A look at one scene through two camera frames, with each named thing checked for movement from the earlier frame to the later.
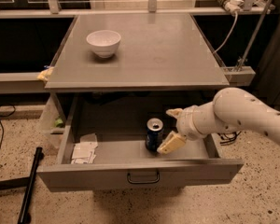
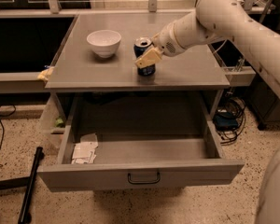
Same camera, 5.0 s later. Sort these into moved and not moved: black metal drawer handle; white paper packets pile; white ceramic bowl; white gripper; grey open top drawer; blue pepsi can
Moved: blue pepsi can; white gripper
Not moved: black metal drawer handle; white ceramic bowl; white paper packets pile; grey open top drawer
